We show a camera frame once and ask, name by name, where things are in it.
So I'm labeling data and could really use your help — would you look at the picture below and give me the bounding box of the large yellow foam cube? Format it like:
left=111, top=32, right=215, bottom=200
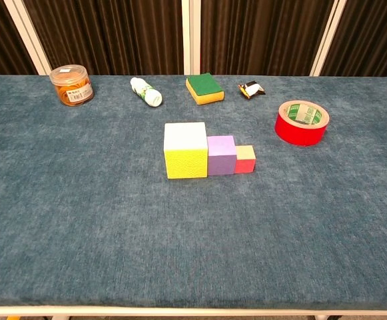
left=163, top=121, right=209, bottom=180

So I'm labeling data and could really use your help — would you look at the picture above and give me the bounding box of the medium purple foam cube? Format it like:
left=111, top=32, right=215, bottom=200
left=206, top=135, right=237, bottom=177

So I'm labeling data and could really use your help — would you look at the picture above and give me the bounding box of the small red foam cube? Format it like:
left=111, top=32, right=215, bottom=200
left=234, top=145, right=257, bottom=174

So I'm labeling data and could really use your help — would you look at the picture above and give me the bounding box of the blue felt table cloth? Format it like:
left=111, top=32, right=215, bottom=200
left=0, top=75, right=387, bottom=309

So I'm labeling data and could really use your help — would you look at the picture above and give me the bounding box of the green and yellow sponge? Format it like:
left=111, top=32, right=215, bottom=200
left=185, top=72, right=225, bottom=105

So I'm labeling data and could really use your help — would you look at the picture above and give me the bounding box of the white plastic bottle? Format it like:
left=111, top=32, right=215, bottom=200
left=129, top=77, right=163, bottom=108

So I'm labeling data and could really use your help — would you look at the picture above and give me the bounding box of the red tape roll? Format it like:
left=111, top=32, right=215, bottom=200
left=274, top=99, right=330, bottom=147

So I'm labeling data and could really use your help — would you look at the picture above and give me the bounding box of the clear jar of rubber bands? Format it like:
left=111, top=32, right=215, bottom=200
left=49, top=64, right=95, bottom=107

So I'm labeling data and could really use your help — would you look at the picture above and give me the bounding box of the white table frame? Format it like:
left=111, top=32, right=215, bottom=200
left=0, top=305, right=387, bottom=320

